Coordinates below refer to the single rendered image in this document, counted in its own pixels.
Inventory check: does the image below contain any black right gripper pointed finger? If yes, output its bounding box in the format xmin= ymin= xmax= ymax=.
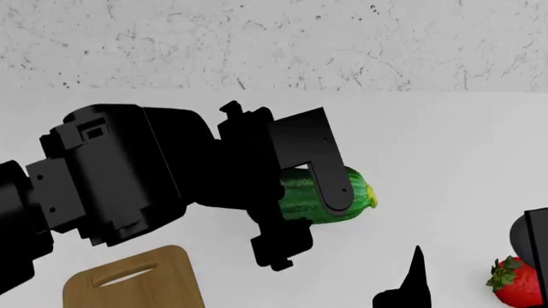
xmin=371 ymin=244 xmax=432 ymax=308

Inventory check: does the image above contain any black right gripper flat finger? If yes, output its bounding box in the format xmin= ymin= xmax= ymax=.
xmin=509 ymin=207 xmax=548 ymax=281

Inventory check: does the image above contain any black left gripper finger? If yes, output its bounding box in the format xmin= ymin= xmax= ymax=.
xmin=269 ymin=107 xmax=354 ymax=218

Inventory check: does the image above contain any green zucchini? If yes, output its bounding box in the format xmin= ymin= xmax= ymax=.
xmin=277 ymin=164 xmax=380 ymax=226

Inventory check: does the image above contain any wooden cutting board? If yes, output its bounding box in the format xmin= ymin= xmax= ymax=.
xmin=63 ymin=244 xmax=206 ymax=308

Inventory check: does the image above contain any red strawberry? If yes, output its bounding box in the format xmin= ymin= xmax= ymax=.
xmin=485 ymin=254 xmax=545 ymax=308

